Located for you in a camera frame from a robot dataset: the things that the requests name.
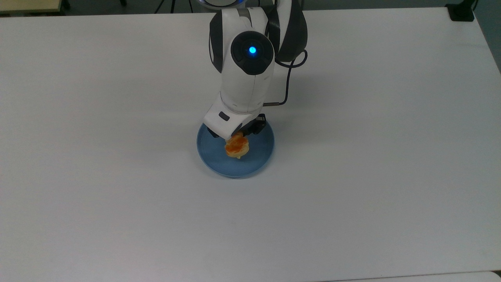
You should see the blue round plate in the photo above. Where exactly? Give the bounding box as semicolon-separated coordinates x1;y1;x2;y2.
196;119;275;179

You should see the black table clamp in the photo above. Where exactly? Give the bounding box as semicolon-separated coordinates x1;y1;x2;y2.
445;0;479;22

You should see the black tripod leg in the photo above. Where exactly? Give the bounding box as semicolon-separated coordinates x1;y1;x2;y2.
155;0;177;14

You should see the light wooden table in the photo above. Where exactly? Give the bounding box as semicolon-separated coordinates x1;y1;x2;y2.
0;0;63;16

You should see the orange glazed bread loaf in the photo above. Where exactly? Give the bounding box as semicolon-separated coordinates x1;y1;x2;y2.
224;132;251;160

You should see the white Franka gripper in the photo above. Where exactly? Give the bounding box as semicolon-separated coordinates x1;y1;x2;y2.
203;102;268;141

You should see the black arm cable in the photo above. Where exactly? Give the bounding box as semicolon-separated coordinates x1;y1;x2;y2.
263;49;308;107

